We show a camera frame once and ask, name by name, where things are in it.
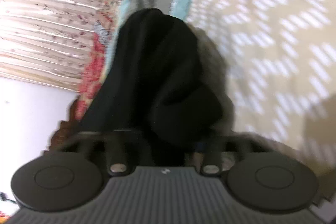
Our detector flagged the black pants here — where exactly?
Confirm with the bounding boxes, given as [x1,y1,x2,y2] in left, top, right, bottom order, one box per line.
[76,9,223,166]

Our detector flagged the chevron teal grey bedspread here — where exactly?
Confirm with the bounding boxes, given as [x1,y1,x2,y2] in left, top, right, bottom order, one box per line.
[120,0,335,174]

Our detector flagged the red floral patchwork quilt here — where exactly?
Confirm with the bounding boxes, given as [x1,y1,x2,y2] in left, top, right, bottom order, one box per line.
[72,0,123,121]

